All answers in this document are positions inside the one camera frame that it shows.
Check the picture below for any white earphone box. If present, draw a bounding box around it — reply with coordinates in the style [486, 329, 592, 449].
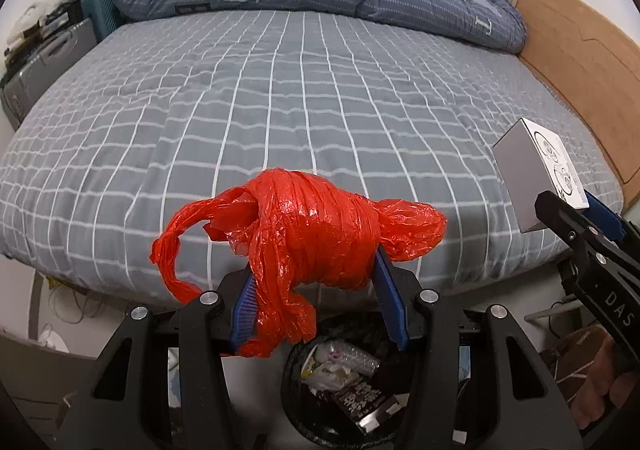
[492, 118, 589, 233]

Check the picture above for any red plastic bag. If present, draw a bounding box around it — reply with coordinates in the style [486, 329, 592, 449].
[150, 168, 448, 358]

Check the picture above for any clear bubble wrap roll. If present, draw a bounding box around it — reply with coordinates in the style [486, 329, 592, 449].
[314, 340, 380, 378]

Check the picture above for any yellow white rice cracker bag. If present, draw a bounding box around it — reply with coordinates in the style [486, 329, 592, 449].
[300, 346, 332, 392]

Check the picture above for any dark brown cookie box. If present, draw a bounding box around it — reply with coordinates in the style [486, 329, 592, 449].
[323, 376, 404, 434]

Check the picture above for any black trash bin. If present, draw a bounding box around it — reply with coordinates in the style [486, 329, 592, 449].
[281, 311, 413, 449]

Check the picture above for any person's right hand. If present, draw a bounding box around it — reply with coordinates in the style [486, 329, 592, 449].
[570, 335, 639, 430]

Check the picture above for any wooden headboard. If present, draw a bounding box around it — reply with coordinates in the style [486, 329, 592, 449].
[516, 0, 640, 210]

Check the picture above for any grey checked bed sheet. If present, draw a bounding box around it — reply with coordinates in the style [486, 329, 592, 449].
[1, 11, 624, 305]

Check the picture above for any grey suitcase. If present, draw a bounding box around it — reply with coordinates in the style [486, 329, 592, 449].
[1, 18, 96, 131]

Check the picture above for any teal suitcase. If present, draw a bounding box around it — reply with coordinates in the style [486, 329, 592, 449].
[80, 0, 126, 43]

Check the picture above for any clutter pile on suitcases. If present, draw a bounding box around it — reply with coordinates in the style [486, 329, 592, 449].
[1, 0, 85, 75]

